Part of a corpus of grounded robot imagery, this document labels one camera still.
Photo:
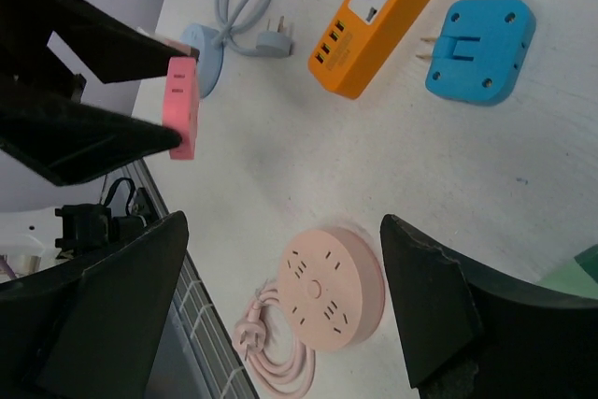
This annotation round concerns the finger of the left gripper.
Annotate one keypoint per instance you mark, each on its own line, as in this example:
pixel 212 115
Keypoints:
pixel 113 51
pixel 69 143

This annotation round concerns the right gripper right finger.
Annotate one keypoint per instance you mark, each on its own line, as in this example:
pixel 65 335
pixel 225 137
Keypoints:
pixel 470 331

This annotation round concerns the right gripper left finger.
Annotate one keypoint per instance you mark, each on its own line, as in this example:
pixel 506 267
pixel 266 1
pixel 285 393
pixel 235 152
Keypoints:
pixel 91 327

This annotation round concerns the green charger plug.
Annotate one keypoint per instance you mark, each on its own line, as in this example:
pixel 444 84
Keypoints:
pixel 578 276

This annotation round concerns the pink plug adapter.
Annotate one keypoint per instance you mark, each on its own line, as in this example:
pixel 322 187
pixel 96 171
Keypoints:
pixel 181 105

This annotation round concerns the pink round power socket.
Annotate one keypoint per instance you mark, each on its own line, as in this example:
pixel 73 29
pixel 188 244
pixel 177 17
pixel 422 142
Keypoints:
pixel 330 288

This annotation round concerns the brown pink charger plug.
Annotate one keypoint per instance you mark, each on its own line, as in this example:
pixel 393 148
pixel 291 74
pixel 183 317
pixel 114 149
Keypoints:
pixel 187 49

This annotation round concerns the blue round power socket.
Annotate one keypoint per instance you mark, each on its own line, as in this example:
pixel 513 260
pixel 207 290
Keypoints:
pixel 210 59

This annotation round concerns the blue plug adapter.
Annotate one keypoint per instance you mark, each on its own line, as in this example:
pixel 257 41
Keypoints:
pixel 480 51

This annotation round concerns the orange power strip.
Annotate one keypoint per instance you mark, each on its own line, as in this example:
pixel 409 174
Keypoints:
pixel 358 41

